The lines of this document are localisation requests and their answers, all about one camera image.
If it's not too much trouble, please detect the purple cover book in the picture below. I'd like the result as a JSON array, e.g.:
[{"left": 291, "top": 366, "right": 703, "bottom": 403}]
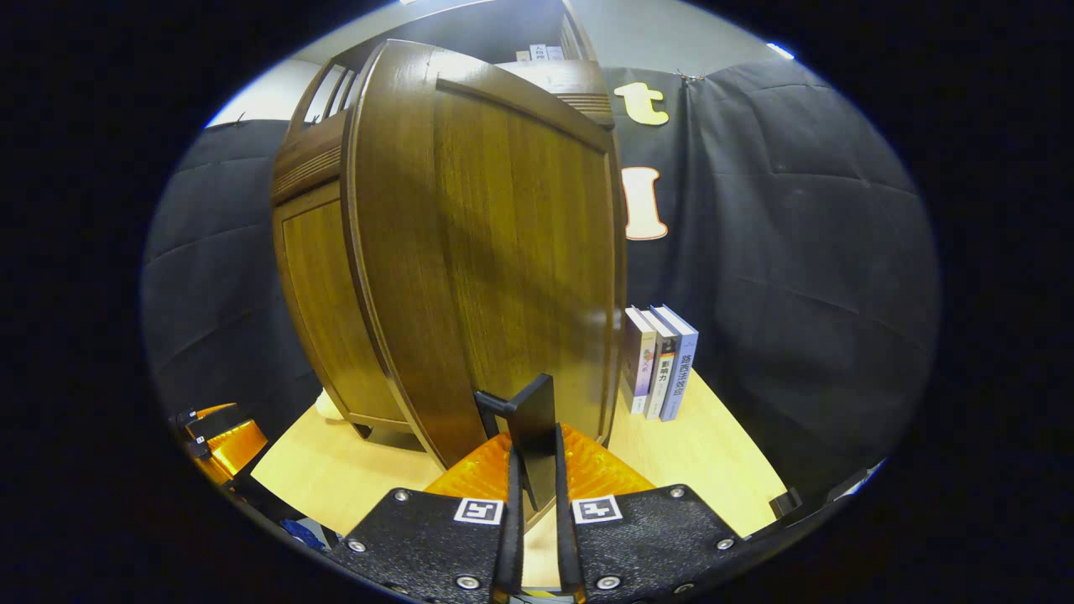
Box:
[{"left": 623, "top": 306, "right": 658, "bottom": 414}]

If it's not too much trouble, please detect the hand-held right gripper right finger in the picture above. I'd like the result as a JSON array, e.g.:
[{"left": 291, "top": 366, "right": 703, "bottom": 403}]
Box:
[{"left": 554, "top": 424, "right": 743, "bottom": 604}]

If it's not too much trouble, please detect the blue spine book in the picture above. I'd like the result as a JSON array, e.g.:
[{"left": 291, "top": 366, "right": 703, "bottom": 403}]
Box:
[{"left": 659, "top": 304, "right": 700, "bottom": 422}]

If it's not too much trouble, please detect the black backdrop cloth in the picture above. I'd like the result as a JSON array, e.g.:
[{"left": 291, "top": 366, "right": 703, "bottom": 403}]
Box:
[{"left": 141, "top": 59, "right": 941, "bottom": 513}]

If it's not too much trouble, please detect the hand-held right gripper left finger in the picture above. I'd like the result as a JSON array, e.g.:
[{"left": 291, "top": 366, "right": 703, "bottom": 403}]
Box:
[{"left": 340, "top": 432, "right": 525, "bottom": 604}]

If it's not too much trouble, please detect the blue cloth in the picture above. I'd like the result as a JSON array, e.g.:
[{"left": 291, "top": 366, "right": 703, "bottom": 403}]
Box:
[{"left": 279, "top": 518, "right": 330, "bottom": 552}]

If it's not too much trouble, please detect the black bar door handle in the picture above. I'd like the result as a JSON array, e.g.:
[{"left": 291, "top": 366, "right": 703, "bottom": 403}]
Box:
[{"left": 474, "top": 373, "right": 560, "bottom": 514}]

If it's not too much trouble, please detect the wooden cabinet door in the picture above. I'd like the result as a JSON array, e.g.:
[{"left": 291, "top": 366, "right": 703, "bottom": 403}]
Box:
[
  {"left": 344, "top": 38, "right": 628, "bottom": 529},
  {"left": 273, "top": 179, "right": 412, "bottom": 430}
]

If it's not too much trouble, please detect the white striped spine book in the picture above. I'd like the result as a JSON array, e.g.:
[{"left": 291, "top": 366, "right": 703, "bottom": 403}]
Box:
[{"left": 644, "top": 306, "right": 680, "bottom": 420}]

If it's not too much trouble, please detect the wooden double-door shoe cabinet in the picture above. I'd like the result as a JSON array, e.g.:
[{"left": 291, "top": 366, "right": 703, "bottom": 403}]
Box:
[{"left": 270, "top": 0, "right": 618, "bottom": 441}]

